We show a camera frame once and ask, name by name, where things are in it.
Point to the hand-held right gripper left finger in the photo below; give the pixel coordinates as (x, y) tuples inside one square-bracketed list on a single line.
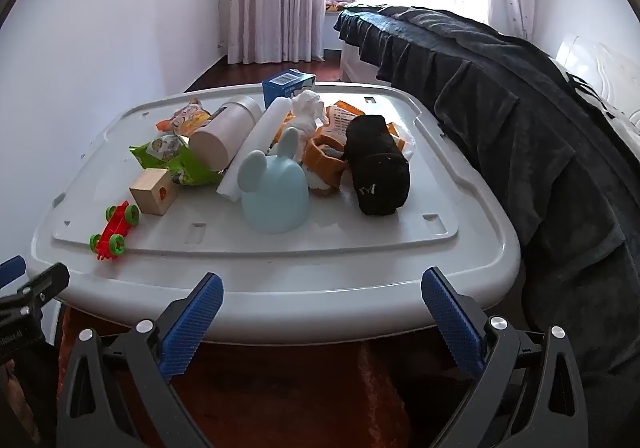
[(192, 323)]

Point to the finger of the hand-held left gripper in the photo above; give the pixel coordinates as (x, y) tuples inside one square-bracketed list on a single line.
[(11, 270), (40, 284)]

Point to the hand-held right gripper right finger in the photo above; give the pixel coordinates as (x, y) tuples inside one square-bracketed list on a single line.
[(452, 323)]

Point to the white tissue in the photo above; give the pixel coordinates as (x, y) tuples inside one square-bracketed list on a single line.
[(306, 113)]

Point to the red toy car green wheels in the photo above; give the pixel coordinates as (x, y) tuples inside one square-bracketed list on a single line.
[(115, 230)]

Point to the white plastic tray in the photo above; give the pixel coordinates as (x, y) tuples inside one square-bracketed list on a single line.
[(350, 253)]

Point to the red-brown fuzzy blanket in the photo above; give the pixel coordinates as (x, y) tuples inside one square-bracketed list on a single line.
[(300, 388)]

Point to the wooden block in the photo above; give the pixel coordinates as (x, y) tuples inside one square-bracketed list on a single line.
[(150, 193)]

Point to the light blue bunny-eared toy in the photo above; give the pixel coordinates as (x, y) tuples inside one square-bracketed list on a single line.
[(275, 198)]

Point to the green snack packet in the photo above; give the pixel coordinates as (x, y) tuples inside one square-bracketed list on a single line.
[(192, 167)]

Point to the black rolled cloth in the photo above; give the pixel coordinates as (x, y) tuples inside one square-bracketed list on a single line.
[(375, 163)]

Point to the dark grey bed blanket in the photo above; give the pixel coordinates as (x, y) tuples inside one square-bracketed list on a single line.
[(525, 153)]

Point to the clear plastic wrapper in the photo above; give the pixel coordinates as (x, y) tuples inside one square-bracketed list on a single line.
[(405, 140)]

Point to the white paper roll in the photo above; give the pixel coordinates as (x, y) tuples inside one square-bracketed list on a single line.
[(261, 138)]

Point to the white cylinder container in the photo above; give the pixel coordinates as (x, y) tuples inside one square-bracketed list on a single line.
[(225, 128)]

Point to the orange and white plush toy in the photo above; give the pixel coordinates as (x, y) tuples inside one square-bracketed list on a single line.
[(320, 163)]

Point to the yellow cartoon snack packet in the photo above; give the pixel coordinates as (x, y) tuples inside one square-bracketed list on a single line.
[(187, 118)]

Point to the orange snack packet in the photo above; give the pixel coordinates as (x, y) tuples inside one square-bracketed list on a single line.
[(337, 120)]

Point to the blue carton box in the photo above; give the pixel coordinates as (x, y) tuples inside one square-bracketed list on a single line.
[(280, 90)]

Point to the white bed base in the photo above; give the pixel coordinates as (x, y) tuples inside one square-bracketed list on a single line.
[(355, 65)]

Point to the white bed headboard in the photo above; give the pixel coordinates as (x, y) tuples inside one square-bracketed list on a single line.
[(600, 63)]

